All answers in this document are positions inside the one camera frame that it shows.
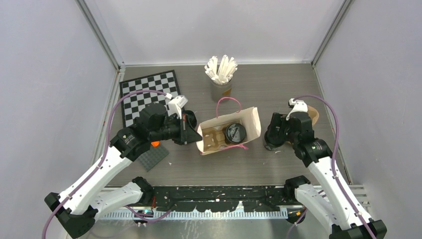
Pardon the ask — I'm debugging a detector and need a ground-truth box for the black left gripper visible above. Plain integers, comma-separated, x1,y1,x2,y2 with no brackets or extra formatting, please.
150,113,203,145

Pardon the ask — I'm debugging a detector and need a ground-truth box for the single brown pulp carrier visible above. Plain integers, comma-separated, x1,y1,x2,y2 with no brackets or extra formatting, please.
202,127,227,153

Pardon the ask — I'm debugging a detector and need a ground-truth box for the single black cup lid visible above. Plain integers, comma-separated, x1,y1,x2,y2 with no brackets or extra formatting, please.
223,123,247,144

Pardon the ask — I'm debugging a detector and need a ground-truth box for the pink cakes paper bag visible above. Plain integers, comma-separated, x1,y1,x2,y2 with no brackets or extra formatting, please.
197,97,261,155

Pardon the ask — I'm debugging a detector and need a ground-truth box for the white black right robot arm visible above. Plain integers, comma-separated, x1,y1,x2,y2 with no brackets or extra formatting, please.
264,112,387,239

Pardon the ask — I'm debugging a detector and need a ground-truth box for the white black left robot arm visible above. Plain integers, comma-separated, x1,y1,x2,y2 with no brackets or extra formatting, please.
44,103,202,239

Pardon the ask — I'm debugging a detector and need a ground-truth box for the black lid stack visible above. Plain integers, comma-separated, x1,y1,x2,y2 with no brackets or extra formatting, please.
184,110,198,129

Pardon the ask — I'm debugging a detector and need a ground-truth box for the orange curved pipe piece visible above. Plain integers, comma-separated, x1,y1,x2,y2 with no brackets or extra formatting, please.
151,141,160,147

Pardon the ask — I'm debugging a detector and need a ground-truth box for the grey studded baseplate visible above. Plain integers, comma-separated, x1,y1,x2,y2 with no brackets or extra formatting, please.
137,145,169,172

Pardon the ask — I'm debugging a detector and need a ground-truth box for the grey holder cup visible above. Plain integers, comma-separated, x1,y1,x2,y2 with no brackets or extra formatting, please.
211,80,232,102

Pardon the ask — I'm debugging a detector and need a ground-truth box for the black white chessboard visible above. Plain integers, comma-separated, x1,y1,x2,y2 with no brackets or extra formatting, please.
119,70,181,126

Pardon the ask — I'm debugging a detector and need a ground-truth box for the white wrapped stirrers bundle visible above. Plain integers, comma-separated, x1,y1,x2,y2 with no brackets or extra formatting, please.
204,55,238,85

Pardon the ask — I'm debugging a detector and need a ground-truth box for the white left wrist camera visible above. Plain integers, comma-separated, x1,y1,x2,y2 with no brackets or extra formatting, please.
165,93,188,119

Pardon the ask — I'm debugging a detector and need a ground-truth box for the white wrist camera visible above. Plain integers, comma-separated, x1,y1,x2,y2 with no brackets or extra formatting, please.
165,93,188,119
286,98,308,120

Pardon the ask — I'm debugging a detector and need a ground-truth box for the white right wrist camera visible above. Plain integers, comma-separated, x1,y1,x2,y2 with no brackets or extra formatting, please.
286,98,308,120

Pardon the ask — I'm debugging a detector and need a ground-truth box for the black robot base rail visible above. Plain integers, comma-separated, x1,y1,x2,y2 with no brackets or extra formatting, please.
120,184,317,214

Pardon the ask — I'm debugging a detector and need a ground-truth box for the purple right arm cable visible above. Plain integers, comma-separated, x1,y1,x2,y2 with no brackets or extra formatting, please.
285,95,378,239

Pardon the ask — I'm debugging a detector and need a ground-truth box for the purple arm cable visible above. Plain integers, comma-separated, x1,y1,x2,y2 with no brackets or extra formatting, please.
285,95,378,239
41,90,175,239

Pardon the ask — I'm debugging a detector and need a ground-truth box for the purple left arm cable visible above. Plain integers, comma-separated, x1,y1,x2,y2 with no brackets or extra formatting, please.
41,90,175,239

